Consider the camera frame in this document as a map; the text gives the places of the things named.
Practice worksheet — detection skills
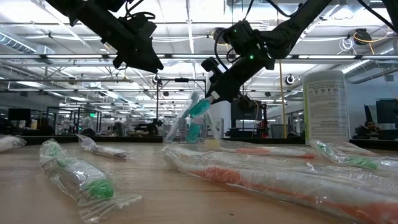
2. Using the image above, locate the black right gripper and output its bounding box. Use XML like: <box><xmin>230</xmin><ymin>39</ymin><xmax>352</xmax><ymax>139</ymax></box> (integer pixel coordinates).
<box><xmin>211</xmin><ymin>52</ymin><xmax>276</xmax><ymax>103</ymax></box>

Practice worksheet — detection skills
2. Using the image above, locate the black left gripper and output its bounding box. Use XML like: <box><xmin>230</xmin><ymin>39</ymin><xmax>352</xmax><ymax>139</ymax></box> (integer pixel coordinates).
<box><xmin>102</xmin><ymin>32</ymin><xmax>165</xmax><ymax>74</ymax></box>

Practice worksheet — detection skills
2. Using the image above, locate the small teal mouthwash bottle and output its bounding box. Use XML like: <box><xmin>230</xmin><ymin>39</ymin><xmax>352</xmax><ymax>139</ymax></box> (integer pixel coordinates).
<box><xmin>185</xmin><ymin>117</ymin><xmax>203</xmax><ymax>144</ymax></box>
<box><xmin>188</xmin><ymin>95</ymin><xmax>216</xmax><ymax>119</ymax></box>

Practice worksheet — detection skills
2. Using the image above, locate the orange toothbrush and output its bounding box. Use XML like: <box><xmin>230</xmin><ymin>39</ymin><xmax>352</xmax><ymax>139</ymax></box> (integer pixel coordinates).
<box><xmin>160</xmin><ymin>143</ymin><xmax>398</xmax><ymax>224</ymax></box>
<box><xmin>203</xmin><ymin>138</ymin><xmax>317</xmax><ymax>160</ymax></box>
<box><xmin>0</xmin><ymin>134</ymin><xmax>27</xmax><ymax>154</ymax></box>

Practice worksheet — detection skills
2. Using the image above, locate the purple toothbrush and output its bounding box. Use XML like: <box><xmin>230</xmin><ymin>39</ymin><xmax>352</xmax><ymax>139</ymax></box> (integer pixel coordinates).
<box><xmin>76</xmin><ymin>133</ymin><xmax>129</xmax><ymax>161</ymax></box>

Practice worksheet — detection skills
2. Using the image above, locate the green toothbrush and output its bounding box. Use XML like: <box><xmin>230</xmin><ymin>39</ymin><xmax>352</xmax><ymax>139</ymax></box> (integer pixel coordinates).
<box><xmin>39</xmin><ymin>138</ymin><xmax>143</xmax><ymax>224</ymax></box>
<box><xmin>310</xmin><ymin>139</ymin><xmax>398</xmax><ymax>175</ymax></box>

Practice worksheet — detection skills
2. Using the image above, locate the red black machine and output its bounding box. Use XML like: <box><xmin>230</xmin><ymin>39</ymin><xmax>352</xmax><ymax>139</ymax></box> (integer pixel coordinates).
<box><xmin>230</xmin><ymin>99</ymin><xmax>269</xmax><ymax>139</ymax></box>

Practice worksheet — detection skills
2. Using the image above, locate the white wipes canister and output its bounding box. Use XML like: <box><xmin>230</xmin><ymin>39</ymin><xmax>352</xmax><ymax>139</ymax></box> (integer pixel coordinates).
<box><xmin>303</xmin><ymin>70</ymin><xmax>351</xmax><ymax>147</ymax></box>

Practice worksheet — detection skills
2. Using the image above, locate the dark computer monitor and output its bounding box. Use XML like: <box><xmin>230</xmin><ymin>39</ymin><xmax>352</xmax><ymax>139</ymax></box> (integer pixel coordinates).
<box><xmin>7</xmin><ymin>108</ymin><xmax>32</xmax><ymax>122</ymax></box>
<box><xmin>375</xmin><ymin>98</ymin><xmax>398</xmax><ymax>130</ymax></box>

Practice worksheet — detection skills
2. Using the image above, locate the person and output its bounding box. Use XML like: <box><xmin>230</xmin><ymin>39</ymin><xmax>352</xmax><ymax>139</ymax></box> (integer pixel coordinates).
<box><xmin>357</xmin><ymin>120</ymin><xmax>379</xmax><ymax>140</ymax></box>

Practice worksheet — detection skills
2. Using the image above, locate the black desk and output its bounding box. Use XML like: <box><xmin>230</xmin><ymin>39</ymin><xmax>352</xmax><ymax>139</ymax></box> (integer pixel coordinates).
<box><xmin>353</xmin><ymin>129</ymin><xmax>398</xmax><ymax>141</ymax></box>

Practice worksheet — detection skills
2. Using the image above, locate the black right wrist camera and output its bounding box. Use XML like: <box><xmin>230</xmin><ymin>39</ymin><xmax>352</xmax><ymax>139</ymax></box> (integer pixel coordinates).
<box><xmin>200</xmin><ymin>57</ymin><xmax>224</xmax><ymax>76</ymax></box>

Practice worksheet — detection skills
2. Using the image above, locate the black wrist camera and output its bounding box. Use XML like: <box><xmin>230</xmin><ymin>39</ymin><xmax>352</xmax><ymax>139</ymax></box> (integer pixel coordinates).
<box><xmin>200</xmin><ymin>57</ymin><xmax>224</xmax><ymax>76</ymax></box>
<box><xmin>123</xmin><ymin>11</ymin><xmax>157</xmax><ymax>43</ymax></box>

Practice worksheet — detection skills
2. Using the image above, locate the black station frame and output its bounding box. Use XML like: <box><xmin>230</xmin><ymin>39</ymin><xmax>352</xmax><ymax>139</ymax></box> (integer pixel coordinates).
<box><xmin>155</xmin><ymin>77</ymin><xmax>208</xmax><ymax>138</ymax></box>

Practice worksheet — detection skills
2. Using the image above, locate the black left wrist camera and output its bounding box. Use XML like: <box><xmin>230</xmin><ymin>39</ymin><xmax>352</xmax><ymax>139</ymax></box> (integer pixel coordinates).
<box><xmin>123</xmin><ymin>11</ymin><xmax>157</xmax><ymax>43</ymax></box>

